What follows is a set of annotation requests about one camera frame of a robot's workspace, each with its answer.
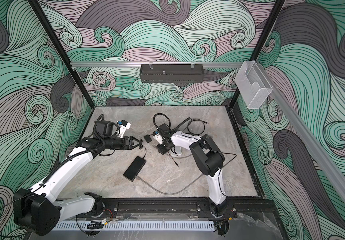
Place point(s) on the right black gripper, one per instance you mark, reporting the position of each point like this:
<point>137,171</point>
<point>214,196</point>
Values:
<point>160,150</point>

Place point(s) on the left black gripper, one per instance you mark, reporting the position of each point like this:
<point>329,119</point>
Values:
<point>128,146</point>

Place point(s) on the black power adapter with cable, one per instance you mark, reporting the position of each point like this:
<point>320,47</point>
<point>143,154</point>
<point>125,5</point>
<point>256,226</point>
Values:
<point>142,147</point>

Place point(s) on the black network switch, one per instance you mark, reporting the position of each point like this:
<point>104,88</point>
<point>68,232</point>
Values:
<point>134,168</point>

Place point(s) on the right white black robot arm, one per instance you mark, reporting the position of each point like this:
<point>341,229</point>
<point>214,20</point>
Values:
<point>207,156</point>

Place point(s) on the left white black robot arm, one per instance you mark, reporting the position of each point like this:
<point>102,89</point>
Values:
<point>37,208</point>

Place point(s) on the white network switch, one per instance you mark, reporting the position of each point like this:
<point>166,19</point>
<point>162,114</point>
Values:
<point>176,152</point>

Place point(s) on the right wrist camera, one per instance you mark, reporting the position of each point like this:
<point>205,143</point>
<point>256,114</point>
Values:
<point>156,135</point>

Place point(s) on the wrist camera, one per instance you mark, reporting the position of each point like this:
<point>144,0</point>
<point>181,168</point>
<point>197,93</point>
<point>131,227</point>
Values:
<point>123,126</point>
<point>156,135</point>

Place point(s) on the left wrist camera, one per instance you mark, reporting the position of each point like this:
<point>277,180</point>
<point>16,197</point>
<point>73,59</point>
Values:
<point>123,126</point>

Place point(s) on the black wall tray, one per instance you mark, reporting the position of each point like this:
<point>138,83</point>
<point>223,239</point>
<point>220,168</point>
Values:
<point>177,74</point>

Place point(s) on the white slotted cable duct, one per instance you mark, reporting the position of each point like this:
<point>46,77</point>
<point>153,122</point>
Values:
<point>162,225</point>

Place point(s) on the aluminium wall rail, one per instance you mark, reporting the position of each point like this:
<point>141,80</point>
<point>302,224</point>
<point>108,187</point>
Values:
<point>118,64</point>

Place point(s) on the clear plastic wall holder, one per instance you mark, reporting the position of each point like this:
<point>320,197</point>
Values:
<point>253,83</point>

